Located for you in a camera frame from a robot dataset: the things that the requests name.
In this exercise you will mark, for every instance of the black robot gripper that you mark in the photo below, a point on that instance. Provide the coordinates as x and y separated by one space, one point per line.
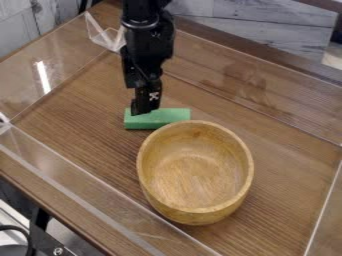
148 47

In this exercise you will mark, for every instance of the green rectangular block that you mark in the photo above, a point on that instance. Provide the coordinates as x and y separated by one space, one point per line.
155 119

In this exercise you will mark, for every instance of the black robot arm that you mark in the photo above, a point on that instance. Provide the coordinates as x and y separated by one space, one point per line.
140 14

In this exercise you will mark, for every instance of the brown wooden bowl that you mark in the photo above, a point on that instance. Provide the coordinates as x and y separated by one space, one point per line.
195 170

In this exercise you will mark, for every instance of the clear acrylic tray enclosure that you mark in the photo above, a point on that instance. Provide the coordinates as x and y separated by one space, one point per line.
69 156

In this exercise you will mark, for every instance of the black metal table frame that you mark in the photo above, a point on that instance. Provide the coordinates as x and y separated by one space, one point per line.
44 244

